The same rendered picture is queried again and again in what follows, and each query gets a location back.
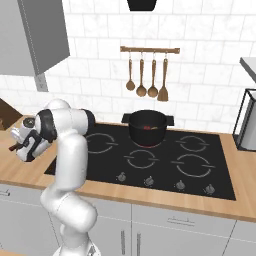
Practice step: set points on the black extractor hood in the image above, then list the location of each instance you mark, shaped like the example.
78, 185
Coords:
142, 4

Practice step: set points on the grey shelf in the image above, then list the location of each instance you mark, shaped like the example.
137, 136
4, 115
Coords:
250, 66

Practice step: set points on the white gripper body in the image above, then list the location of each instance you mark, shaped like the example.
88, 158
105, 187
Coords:
24, 155

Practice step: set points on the wooden spatula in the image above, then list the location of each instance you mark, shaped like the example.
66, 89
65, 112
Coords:
163, 95

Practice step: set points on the black hob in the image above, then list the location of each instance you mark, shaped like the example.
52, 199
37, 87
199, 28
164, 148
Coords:
166, 166

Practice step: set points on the grey hob knob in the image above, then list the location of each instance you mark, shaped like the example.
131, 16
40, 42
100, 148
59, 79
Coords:
180, 185
149, 181
210, 189
121, 177

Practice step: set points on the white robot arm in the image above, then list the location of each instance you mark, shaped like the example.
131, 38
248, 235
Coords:
70, 156

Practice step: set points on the grey wall cupboard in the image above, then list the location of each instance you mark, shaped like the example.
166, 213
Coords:
30, 33

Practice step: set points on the dark brown wooden block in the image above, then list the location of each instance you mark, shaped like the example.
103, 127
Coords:
8, 115

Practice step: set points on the wooden utensil rail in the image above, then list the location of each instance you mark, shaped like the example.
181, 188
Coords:
150, 50

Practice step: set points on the grey cupboard door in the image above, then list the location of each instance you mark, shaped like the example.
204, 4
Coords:
113, 240
23, 230
180, 243

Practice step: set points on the wooden ladle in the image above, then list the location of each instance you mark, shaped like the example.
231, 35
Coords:
153, 90

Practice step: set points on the grey drawer front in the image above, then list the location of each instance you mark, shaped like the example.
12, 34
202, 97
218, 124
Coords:
113, 208
20, 195
183, 221

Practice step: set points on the black cooking pot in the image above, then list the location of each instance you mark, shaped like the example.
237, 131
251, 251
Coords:
146, 136

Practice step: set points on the small wooden spoon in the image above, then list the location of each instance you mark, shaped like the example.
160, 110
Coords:
130, 85

